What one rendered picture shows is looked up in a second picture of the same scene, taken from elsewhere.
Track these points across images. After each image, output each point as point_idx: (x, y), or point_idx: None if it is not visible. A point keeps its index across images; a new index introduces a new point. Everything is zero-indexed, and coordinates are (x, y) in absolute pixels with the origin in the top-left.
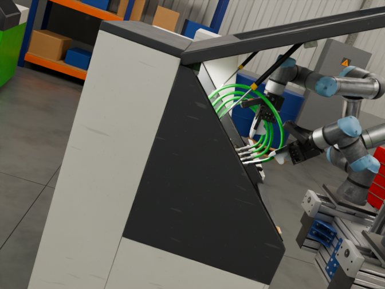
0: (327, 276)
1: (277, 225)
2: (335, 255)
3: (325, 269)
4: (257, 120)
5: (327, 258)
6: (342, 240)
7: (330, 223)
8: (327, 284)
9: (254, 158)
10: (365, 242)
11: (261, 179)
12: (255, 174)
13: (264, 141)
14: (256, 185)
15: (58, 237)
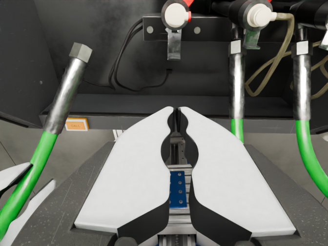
0: (174, 170)
1: (106, 129)
2: (177, 189)
3: (181, 171)
4: (24, 229)
5: (190, 178)
6: (179, 207)
7: None
8: (168, 166)
9: (229, 115)
10: (164, 230)
11: (310, 131)
12: (321, 119)
13: (320, 181)
14: (285, 117)
15: None
